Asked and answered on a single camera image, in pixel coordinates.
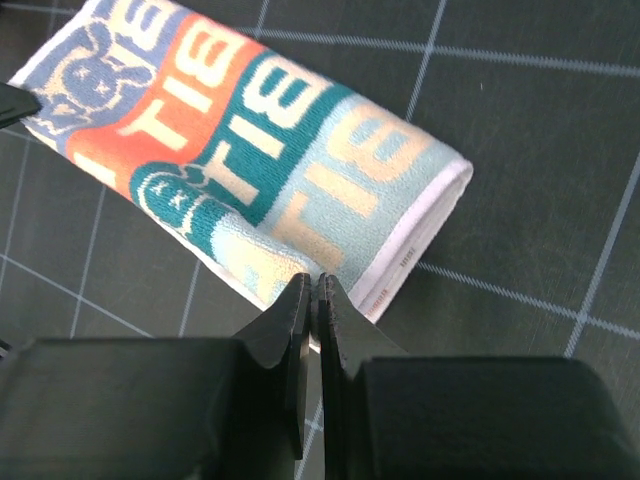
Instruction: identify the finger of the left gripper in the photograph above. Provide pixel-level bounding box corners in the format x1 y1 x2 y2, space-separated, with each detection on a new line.
0 83 41 129

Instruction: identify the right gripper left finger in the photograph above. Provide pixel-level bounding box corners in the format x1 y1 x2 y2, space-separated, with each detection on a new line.
233 273 311 460

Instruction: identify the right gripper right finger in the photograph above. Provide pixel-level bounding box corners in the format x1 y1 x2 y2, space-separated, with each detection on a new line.
317 274 407 479

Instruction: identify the rabbit print towel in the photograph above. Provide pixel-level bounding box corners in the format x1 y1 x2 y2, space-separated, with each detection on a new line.
11 1 473 321

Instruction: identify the black grid mat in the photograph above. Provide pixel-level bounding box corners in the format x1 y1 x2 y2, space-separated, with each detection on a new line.
1 1 639 440

